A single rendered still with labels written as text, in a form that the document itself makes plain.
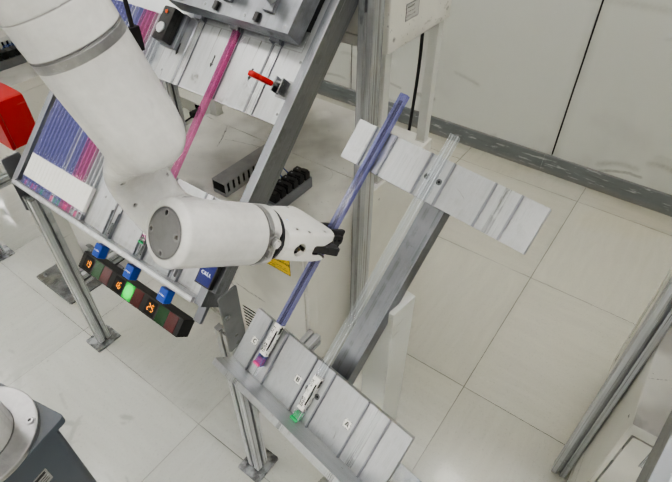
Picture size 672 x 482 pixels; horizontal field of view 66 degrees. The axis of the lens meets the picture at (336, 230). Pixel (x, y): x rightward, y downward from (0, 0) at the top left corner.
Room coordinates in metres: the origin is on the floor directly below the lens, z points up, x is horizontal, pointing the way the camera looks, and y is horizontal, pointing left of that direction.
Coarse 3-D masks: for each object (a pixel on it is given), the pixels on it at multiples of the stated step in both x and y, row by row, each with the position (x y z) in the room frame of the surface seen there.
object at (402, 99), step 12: (408, 96) 0.74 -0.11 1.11; (396, 108) 0.73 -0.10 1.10; (396, 120) 0.72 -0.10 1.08; (384, 132) 0.71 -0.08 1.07; (372, 144) 0.70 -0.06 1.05; (372, 156) 0.69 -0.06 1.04; (360, 168) 0.68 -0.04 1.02; (360, 180) 0.67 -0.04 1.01; (348, 192) 0.66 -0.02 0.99; (348, 204) 0.64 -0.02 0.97; (336, 216) 0.64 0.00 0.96; (336, 228) 0.62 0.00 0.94; (312, 264) 0.59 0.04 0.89; (300, 276) 0.58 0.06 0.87; (300, 288) 0.57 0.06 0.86; (288, 300) 0.56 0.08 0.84; (288, 312) 0.54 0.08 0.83; (264, 360) 0.50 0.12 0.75
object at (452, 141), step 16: (448, 144) 0.65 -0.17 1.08; (432, 176) 0.62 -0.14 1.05; (416, 208) 0.59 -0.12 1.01; (400, 224) 0.58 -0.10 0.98; (400, 240) 0.57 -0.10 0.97; (384, 256) 0.55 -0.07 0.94; (384, 272) 0.54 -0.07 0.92; (368, 288) 0.53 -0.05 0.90; (352, 320) 0.50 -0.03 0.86; (336, 336) 0.49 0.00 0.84; (336, 352) 0.47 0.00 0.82; (320, 368) 0.46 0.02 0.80
